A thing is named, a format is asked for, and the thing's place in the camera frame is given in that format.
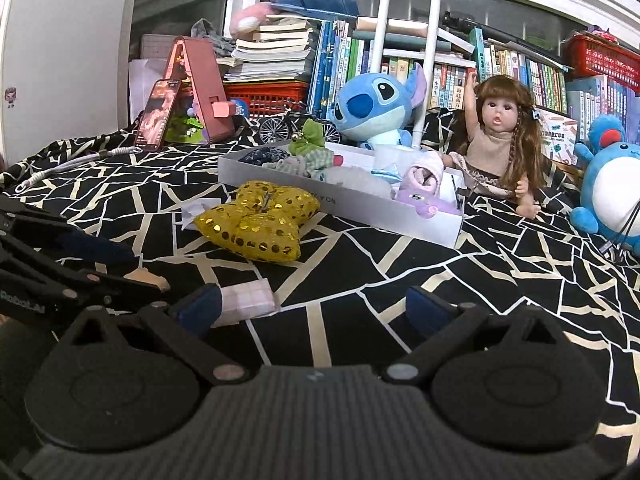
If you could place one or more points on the yellow sequin bow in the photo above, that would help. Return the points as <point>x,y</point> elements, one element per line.
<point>260,230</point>

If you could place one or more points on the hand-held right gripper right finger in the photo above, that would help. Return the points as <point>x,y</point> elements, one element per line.
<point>425,310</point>

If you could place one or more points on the pink plush toy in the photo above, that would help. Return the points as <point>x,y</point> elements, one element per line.
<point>247,17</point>

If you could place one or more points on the smartphone with lit screen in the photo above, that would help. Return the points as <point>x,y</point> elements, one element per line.
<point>157,115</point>

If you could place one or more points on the green plaid cloth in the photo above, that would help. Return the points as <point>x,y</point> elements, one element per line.
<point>315,160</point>

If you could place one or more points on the row of upright books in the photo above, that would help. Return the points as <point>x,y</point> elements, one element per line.
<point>340,60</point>

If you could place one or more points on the grey grid box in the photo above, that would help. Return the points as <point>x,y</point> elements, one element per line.
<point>155,47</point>

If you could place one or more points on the blue folder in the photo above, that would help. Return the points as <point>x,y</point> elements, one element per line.
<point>320,5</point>

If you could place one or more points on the small purple plush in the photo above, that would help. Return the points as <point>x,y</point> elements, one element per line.
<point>425,205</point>

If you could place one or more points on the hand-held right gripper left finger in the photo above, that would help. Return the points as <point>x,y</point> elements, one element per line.
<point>200,310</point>

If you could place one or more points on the pale pink sock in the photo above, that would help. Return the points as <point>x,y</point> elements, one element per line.
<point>425,170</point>

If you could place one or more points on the black folded tripod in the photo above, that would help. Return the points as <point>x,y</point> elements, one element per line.
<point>470,22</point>

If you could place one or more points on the miniature black bicycle model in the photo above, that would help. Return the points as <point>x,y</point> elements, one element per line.
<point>292,117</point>

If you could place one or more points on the white cardboard box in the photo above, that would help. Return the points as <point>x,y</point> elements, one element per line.
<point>350,210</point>

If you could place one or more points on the long-haired baby doll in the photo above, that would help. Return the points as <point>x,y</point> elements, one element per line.
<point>500,145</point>

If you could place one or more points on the white fluffy cloth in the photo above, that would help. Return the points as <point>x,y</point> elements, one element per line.
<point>355,180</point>

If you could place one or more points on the blue alien plush toy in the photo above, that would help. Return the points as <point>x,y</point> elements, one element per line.
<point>375,105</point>

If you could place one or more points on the crumpled white paper piece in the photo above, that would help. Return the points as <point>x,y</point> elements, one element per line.
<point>197,210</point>

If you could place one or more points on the light blue ribbon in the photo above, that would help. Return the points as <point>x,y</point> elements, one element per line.
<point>387,172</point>

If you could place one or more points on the printed cardboard box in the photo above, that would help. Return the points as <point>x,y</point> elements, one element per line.
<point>557,135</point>

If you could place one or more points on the pink triangular house model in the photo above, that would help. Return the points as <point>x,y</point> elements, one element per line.
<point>205,75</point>

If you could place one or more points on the stack of flat books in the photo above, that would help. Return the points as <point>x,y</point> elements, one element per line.
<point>270,55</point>

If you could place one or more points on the lime green scrunchie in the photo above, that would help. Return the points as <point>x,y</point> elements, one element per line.
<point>310,135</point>

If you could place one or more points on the pink cloth scrunchie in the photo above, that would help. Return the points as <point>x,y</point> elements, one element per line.
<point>338,161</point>

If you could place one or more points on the white pipe frame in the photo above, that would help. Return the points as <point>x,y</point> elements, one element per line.
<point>432,35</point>

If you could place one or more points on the round blue white plush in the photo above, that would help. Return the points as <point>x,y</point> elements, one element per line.
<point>615,185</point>

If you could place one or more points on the black geometric patterned blanket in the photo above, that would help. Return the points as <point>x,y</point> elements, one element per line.
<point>450,270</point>

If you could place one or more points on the white paper bag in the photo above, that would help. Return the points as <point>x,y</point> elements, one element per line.
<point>142,80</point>

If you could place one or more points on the small pink checkered pad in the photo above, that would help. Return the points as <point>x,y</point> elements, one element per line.
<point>247,300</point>

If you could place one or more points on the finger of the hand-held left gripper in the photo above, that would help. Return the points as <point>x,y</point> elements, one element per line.
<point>100,282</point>
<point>100,250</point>

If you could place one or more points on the red plastic basket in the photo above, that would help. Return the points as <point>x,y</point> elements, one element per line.
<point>605,60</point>
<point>265,97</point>

